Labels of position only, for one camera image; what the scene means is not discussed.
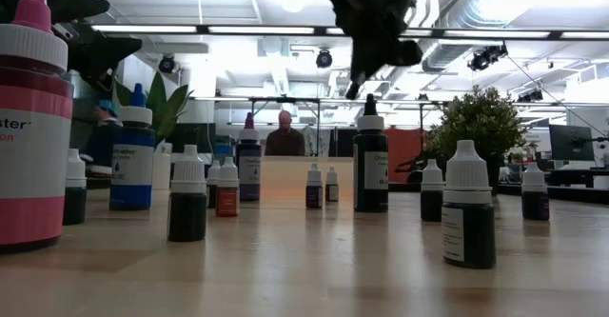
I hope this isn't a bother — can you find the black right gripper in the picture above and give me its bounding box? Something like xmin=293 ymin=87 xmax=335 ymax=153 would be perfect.
xmin=327 ymin=0 xmax=424 ymax=101

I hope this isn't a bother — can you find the snake plant in white pot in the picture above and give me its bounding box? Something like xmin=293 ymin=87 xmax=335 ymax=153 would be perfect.
xmin=113 ymin=70 xmax=195 ymax=192

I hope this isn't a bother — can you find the large purple food coloring bottle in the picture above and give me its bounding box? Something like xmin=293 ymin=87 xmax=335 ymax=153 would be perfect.
xmin=235 ymin=111 xmax=263 ymax=203

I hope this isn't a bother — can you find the person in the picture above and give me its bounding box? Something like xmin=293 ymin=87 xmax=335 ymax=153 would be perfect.
xmin=264 ymin=109 xmax=306 ymax=158
xmin=78 ymin=95 xmax=120 ymax=189

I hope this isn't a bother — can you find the small dark bottle white cap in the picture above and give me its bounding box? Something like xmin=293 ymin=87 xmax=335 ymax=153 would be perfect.
xmin=63 ymin=148 xmax=88 ymax=227
xmin=420 ymin=158 xmax=445 ymax=223
xmin=167 ymin=144 xmax=208 ymax=244
xmin=521 ymin=161 xmax=551 ymax=222
xmin=206 ymin=159 xmax=223 ymax=209
xmin=441 ymin=139 xmax=498 ymax=270

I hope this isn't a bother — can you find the small brown bottle white cap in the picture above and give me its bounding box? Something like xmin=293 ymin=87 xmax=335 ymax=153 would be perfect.
xmin=324 ymin=166 xmax=340 ymax=203

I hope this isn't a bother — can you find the small orange bottle white cap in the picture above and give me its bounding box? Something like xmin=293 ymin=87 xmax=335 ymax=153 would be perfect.
xmin=214 ymin=156 xmax=240 ymax=219

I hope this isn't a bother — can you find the long ceiling light bar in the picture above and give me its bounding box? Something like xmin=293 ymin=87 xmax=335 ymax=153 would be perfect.
xmin=89 ymin=23 xmax=609 ymax=42

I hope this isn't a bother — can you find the large pink food coloring bottle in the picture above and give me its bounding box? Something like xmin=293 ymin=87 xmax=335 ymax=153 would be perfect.
xmin=0 ymin=0 xmax=75 ymax=255

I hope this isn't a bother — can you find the small purple bottle white cap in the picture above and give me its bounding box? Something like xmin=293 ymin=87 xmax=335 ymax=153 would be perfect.
xmin=304 ymin=163 xmax=324 ymax=209

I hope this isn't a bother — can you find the orange translucent plastic bin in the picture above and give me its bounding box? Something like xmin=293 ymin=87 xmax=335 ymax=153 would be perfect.
xmin=260 ymin=155 xmax=356 ymax=199

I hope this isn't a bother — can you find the large blue food coloring bottle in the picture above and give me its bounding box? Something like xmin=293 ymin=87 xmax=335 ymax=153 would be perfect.
xmin=108 ymin=82 xmax=156 ymax=212

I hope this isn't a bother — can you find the red partition panel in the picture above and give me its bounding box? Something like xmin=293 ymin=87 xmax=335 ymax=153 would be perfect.
xmin=385 ymin=126 xmax=429 ymax=185

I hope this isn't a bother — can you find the black monitor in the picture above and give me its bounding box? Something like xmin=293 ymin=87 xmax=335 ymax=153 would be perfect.
xmin=548 ymin=124 xmax=596 ymax=163

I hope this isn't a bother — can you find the bushy plant in black pot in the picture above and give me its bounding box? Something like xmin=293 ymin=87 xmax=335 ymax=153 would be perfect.
xmin=424 ymin=85 xmax=528 ymax=197

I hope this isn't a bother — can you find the large black food coloring bottle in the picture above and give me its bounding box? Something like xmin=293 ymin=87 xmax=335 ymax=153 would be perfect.
xmin=352 ymin=93 xmax=390 ymax=213

